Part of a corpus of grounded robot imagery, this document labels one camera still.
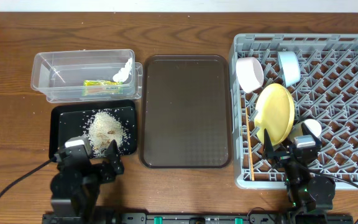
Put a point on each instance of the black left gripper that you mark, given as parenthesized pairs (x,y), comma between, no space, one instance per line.
(115,160)

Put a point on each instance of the small pale green cup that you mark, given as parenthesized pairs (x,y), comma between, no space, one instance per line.
(313,125)

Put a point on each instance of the green orange snack wrapper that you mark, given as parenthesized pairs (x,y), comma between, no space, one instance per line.
(100,87)

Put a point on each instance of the yellow plate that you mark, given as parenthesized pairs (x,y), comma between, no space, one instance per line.
(275,113)

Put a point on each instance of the clear plastic waste bin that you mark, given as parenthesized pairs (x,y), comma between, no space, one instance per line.
(60,75)

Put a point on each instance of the black waste tray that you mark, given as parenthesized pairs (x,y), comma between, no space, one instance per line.
(65,121)

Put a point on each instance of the dark brown serving tray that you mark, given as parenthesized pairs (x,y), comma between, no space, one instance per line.
(186,112)

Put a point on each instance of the light blue bowl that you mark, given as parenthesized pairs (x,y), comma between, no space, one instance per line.
(288,63)

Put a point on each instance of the grey dishwasher rack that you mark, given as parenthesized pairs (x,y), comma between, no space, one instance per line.
(327,92)

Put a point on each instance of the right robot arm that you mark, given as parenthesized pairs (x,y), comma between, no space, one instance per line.
(311,196)

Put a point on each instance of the wooden chopstick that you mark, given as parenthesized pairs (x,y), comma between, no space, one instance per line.
(251,166)

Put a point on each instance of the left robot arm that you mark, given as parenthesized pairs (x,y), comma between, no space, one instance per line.
(76,187)

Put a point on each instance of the pile of rice scraps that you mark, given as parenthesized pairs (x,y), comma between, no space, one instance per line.
(103,126)

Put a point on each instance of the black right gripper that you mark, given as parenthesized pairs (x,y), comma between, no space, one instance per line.
(268,150)

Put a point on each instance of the pink white bowl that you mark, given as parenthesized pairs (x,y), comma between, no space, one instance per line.
(249,74)

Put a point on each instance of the white tissue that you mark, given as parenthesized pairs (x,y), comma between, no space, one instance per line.
(123,74)

